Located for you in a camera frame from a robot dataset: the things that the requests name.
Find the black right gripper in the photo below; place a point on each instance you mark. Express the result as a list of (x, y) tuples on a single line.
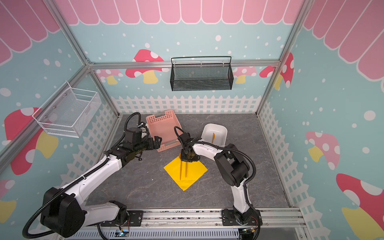
[(186, 156)]

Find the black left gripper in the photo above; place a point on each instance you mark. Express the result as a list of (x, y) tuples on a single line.
[(157, 144)]

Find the yellow plastic fork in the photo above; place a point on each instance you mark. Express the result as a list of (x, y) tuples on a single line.
[(185, 170)]

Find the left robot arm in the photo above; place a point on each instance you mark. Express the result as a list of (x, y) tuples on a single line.
[(62, 211)]

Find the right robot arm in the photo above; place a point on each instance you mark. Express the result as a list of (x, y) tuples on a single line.
[(236, 168)]

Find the yellow paper napkin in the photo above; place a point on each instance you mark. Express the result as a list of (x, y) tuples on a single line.
[(195, 171)]

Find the pink perforated basket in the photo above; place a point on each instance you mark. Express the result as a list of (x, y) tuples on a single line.
[(163, 126)]

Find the white plastic tray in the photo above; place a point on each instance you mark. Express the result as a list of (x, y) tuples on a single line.
[(215, 134)]

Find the black wire wall basket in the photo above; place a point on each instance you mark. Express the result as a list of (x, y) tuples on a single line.
[(211, 73)]

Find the white wire wall basket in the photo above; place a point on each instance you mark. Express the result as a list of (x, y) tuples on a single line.
[(68, 112)]

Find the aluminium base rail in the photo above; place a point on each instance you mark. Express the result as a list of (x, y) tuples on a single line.
[(202, 224)]

